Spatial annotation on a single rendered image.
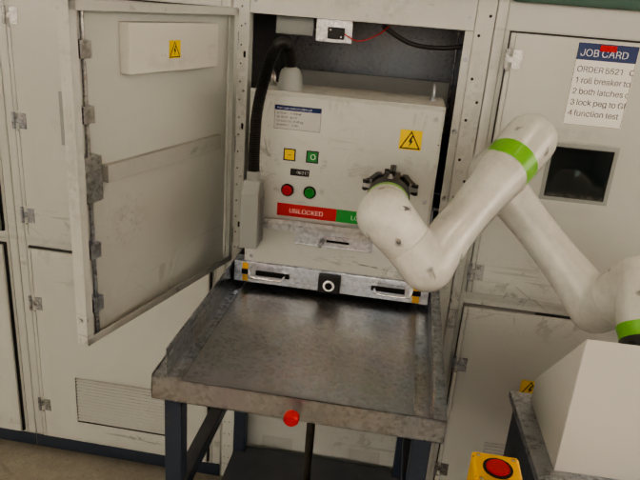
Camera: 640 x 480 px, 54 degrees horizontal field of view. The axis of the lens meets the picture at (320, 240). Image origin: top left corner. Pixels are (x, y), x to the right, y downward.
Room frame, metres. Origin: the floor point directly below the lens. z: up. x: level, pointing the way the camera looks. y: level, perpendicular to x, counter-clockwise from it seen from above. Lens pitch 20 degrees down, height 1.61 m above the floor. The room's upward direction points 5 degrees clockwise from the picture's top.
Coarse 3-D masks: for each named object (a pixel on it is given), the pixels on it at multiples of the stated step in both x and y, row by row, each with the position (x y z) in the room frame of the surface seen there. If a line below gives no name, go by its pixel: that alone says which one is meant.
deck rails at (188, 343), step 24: (216, 288) 1.48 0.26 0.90; (240, 288) 1.60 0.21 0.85; (216, 312) 1.44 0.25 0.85; (432, 312) 1.41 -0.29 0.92; (192, 336) 1.30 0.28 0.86; (432, 336) 1.29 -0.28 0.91; (168, 360) 1.15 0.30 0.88; (192, 360) 1.21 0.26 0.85; (432, 360) 1.20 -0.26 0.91; (432, 384) 1.12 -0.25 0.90; (432, 408) 1.07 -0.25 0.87
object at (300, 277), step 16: (240, 256) 1.65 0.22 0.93; (240, 272) 1.62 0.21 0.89; (256, 272) 1.61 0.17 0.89; (272, 272) 1.61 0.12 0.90; (288, 272) 1.60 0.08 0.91; (304, 272) 1.60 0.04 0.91; (320, 272) 1.59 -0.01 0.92; (336, 272) 1.59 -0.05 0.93; (304, 288) 1.60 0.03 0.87; (352, 288) 1.58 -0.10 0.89; (368, 288) 1.57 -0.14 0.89; (384, 288) 1.57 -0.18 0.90; (400, 288) 1.56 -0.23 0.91
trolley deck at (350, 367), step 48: (288, 288) 1.64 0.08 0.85; (240, 336) 1.34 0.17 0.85; (288, 336) 1.36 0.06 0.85; (336, 336) 1.38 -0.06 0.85; (384, 336) 1.40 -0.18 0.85; (192, 384) 1.13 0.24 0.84; (240, 384) 1.14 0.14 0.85; (288, 384) 1.15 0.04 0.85; (336, 384) 1.17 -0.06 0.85; (384, 384) 1.18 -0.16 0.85; (384, 432) 1.08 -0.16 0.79; (432, 432) 1.07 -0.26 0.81
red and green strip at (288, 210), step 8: (280, 208) 1.62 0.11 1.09; (288, 208) 1.61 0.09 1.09; (296, 208) 1.61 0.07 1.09; (304, 208) 1.61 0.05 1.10; (312, 208) 1.61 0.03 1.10; (320, 208) 1.60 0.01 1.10; (296, 216) 1.61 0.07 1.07; (304, 216) 1.61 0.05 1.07; (312, 216) 1.61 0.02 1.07; (320, 216) 1.60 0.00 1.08; (328, 216) 1.60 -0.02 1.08; (336, 216) 1.60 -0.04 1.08; (344, 216) 1.60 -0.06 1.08; (352, 216) 1.59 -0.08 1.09
